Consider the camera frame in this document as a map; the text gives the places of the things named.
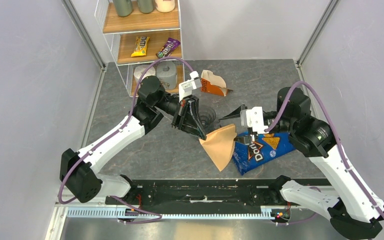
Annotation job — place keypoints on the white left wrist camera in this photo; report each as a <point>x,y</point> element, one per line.
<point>185,88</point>

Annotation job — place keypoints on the green bottle left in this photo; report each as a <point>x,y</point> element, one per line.
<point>123,8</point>

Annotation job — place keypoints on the white wire wooden shelf rack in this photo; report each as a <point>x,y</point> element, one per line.
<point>138,33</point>

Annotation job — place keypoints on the orange coffee filter package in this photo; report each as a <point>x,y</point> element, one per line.
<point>213,84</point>

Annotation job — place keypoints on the green bottle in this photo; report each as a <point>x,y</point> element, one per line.
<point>123,8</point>
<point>145,6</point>

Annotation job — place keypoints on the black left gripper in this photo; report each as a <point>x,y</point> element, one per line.
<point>186,117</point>

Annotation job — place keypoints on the yellow M&M's candy bag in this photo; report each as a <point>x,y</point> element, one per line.
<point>141,46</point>

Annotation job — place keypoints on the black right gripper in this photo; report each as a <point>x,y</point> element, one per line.
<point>243,139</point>

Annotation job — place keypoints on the purple M&M's candy bag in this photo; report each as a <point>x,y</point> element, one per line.
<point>167,49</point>

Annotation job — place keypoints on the black coffee dripper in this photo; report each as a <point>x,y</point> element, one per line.
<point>207,115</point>

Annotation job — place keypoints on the brown paper coffee filter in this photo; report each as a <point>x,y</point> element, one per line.
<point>219,145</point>

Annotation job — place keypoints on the blue Doritos chip bag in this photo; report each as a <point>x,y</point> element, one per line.
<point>265,148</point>

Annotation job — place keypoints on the green bottle middle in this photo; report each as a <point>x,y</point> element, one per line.
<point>145,6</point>

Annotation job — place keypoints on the cream pump lotion bottle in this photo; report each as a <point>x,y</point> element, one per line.
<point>165,6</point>

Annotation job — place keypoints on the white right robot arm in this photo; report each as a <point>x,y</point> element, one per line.
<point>355,211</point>

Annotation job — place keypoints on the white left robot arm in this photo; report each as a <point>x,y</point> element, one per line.
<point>79,170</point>

